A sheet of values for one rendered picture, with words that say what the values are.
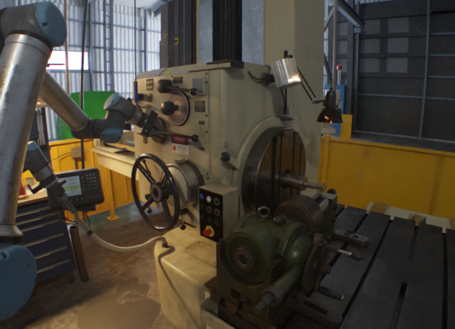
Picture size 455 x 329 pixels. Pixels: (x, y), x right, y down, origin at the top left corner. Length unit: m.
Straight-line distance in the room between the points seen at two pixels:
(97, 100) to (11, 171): 4.63
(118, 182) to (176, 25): 2.48
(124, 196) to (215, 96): 3.23
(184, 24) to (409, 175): 2.80
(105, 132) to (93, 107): 4.02
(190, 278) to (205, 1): 2.02
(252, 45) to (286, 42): 0.26
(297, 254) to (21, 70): 0.91
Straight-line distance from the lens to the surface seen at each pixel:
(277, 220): 0.89
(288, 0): 1.84
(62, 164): 3.77
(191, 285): 1.84
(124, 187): 4.20
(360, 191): 3.53
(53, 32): 0.78
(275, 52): 1.81
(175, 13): 2.57
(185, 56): 2.39
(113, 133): 1.17
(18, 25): 0.78
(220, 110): 1.19
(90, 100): 5.19
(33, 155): 1.27
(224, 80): 1.19
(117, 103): 1.24
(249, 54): 1.91
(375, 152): 3.39
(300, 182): 1.41
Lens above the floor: 1.72
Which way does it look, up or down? 13 degrees down
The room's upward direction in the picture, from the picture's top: straight up
